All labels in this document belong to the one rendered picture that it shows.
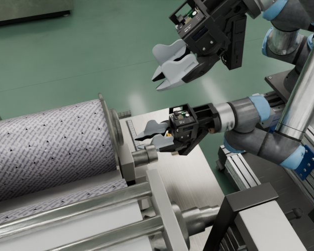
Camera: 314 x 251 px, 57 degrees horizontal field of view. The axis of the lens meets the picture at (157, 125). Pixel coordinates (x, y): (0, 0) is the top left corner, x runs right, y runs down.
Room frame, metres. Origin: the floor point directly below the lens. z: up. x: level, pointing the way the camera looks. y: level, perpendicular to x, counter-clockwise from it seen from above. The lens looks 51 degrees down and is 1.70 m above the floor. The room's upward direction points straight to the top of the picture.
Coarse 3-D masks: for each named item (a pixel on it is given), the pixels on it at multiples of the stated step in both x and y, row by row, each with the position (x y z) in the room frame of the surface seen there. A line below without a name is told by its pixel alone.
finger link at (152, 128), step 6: (150, 120) 0.47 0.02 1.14; (150, 126) 0.47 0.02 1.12; (156, 126) 0.47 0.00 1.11; (162, 126) 0.48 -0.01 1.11; (144, 132) 0.46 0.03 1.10; (150, 132) 0.46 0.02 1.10; (156, 132) 0.46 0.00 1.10; (162, 132) 0.46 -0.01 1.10; (138, 138) 0.45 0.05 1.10; (144, 138) 0.45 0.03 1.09; (150, 138) 0.46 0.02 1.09
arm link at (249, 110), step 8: (248, 96) 0.56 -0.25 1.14; (256, 96) 0.55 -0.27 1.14; (232, 104) 0.52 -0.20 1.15; (240, 104) 0.52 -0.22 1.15; (248, 104) 0.52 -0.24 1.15; (256, 104) 0.52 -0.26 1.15; (264, 104) 0.53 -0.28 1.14; (240, 112) 0.50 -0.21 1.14; (248, 112) 0.50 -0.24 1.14; (256, 112) 0.50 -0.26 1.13; (264, 112) 0.51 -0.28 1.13; (240, 120) 0.48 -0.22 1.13; (248, 120) 0.49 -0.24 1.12; (256, 120) 0.50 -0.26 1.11; (264, 120) 0.51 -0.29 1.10; (240, 128) 0.49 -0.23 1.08; (248, 128) 0.49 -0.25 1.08
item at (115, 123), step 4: (112, 112) 0.37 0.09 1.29; (116, 112) 0.37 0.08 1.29; (112, 116) 0.36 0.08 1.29; (116, 116) 0.36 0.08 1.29; (112, 120) 0.35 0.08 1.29; (116, 120) 0.35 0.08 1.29; (112, 124) 0.34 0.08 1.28; (116, 124) 0.34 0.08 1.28; (116, 128) 0.34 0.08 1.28; (120, 128) 0.34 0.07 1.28; (116, 132) 0.33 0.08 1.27; (120, 132) 0.33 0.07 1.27; (116, 136) 0.33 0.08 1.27; (120, 136) 0.33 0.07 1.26; (116, 140) 0.32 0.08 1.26; (120, 140) 0.33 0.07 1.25; (120, 144) 0.33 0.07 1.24
